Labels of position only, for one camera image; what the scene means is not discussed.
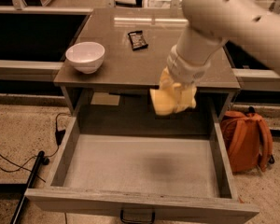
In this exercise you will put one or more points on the yellow-covered gripper body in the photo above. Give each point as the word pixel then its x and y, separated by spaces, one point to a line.
pixel 184 68

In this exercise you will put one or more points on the yellow sponge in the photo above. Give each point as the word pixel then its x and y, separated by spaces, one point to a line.
pixel 163 101

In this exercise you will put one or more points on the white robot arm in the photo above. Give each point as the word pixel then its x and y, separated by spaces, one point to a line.
pixel 212 23

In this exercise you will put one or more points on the grey cabinet with counter top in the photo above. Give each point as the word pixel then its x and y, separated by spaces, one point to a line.
pixel 115 100

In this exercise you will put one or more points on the open grey top drawer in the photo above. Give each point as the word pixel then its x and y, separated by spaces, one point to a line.
pixel 179 178

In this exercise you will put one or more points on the black snack packet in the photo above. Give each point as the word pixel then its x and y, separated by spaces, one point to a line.
pixel 137 40

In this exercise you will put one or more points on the orange backpack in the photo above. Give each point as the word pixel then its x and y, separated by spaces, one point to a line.
pixel 248 140

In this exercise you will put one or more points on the white bowl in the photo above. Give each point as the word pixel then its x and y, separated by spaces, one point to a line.
pixel 86 57

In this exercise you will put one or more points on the black power adapter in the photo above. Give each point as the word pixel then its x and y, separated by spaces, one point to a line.
pixel 59 136

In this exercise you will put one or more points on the black metal bar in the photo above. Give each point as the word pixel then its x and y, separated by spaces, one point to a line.
pixel 30 182

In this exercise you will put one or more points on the black drawer handle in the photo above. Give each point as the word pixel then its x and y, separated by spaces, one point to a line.
pixel 136 218

